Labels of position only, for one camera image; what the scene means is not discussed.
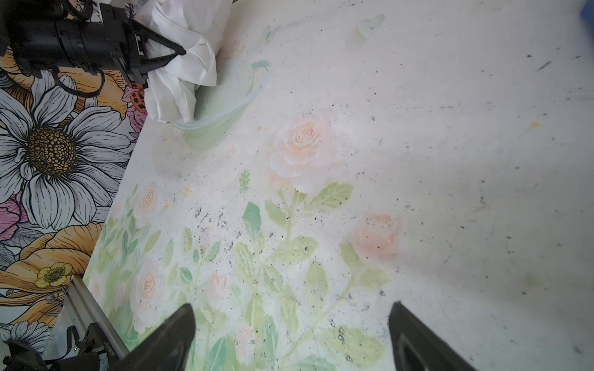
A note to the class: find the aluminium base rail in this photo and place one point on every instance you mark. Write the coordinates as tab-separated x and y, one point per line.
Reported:
82	327

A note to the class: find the blue cloth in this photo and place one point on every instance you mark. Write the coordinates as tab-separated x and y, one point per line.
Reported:
587	13

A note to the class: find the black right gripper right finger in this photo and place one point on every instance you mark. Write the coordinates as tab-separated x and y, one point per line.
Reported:
416	347

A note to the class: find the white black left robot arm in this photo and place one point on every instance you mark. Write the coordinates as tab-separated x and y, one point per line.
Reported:
73	75

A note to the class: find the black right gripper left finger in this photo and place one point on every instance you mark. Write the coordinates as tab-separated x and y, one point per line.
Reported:
167	348

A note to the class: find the white cloth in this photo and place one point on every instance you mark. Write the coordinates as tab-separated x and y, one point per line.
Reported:
198	26

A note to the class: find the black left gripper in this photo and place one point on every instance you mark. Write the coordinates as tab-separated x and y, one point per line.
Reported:
48	35

